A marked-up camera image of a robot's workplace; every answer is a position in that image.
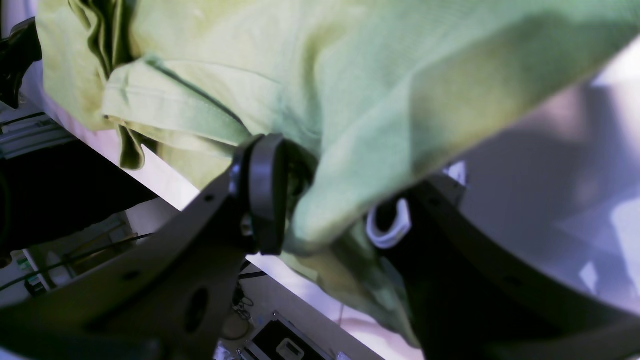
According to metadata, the olive green t-shirt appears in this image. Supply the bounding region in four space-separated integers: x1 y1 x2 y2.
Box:
36 0 639 348

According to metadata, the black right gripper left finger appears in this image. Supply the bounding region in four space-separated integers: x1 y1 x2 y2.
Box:
1 134 291 360

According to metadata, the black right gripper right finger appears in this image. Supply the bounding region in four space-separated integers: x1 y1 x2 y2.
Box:
375 174 639 360

